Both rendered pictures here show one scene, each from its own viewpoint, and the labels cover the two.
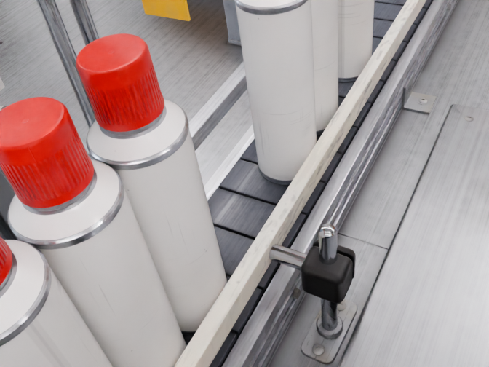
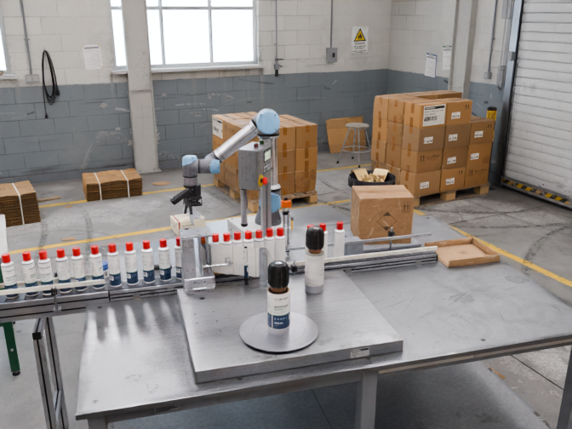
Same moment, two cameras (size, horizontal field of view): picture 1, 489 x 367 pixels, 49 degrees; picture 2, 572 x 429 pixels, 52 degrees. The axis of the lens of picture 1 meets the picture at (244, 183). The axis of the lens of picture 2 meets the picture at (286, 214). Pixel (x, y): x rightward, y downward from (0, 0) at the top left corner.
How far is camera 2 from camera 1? 2.61 m
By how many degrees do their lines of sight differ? 41
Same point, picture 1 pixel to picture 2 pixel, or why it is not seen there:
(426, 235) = not seen: hidden behind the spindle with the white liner
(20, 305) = (260, 240)
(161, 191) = (277, 243)
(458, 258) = not seen: hidden behind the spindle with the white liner
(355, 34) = (336, 252)
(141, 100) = (279, 233)
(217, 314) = not seen: hidden behind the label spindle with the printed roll
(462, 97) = (357, 277)
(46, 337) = (260, 244)
